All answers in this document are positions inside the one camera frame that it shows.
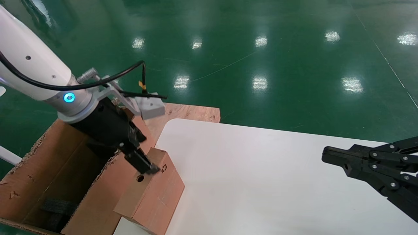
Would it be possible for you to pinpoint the silver knurled connector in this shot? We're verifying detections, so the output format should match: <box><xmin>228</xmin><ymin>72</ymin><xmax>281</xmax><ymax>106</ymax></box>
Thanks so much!
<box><xmin>77</xmin><ymin>67</ymin><xmax>99</xmax><ymax>84</ymax></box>

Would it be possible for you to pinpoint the white metal frame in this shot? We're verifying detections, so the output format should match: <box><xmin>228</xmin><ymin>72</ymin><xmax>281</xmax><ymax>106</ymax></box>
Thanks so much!
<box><xmin>0</xmin><ymin>145</ymin><xmax>23</xmax><ymax>166</ymax></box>

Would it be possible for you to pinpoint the short black cable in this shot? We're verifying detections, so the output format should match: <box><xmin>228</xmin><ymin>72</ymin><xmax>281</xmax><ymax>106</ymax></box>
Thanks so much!
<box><xmin>119</xmin><ymin>91</ymin><xmax>168</xmax><ymax>99</ymax></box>

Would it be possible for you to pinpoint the small cardboard box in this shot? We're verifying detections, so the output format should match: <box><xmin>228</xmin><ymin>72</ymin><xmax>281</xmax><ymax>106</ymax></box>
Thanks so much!
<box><xmin>114</xmin><ymin>148</ymin><xmax>185</xmax><ymax>235</ymax></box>

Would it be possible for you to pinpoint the large cardboard box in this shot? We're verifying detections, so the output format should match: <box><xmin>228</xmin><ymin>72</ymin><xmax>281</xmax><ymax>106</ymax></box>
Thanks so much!
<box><xmin>0</xmin><ymin>113</ymin><xmax>158</xmax><ymax>235</ymax></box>

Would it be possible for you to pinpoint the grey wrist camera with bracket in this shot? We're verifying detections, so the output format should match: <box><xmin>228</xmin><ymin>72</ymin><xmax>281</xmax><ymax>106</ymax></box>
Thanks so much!
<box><xmin>95</xmin><ymin>76</ymin><xmax>166</xmax><ymax>120</ymax></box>

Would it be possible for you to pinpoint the black cable with yellow tag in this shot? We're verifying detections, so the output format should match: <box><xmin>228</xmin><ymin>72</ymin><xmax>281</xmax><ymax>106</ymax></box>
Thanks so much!
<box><xmin>0</xmin><ymin>51</ymin><xmax>147</xmax><ymax>93</ymax></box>

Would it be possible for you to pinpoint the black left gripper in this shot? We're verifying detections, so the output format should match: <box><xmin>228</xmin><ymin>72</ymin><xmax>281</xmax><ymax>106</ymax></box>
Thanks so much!
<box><xmin>70</xmin><ymin>97</ymin><xmax>161</xmax><ymax>175</ymax></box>

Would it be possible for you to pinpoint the black foam block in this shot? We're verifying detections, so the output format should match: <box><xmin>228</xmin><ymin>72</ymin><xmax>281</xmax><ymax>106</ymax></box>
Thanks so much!
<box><xmin>39</xmin><ymin>197</ymin><xmax>79</xmax><ymax>232</ymax></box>

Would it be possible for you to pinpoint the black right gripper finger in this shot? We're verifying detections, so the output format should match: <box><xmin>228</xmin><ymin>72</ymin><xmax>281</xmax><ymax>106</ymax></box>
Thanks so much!
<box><xmin>322</xmin><ymin>136</ymin><xmax>418</xmax><ymax>166</ymax></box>
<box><xmin>322</xmin><ymin>156</ymin><xmax>418</xmax><ymax>223</ymax></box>

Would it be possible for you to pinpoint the wooden pallet board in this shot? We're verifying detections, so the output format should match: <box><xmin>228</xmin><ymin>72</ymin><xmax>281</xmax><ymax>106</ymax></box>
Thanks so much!
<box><xmin>144</xmin><ymin>103</ymin><xmax>221</xmax><ymax>143</ymax></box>

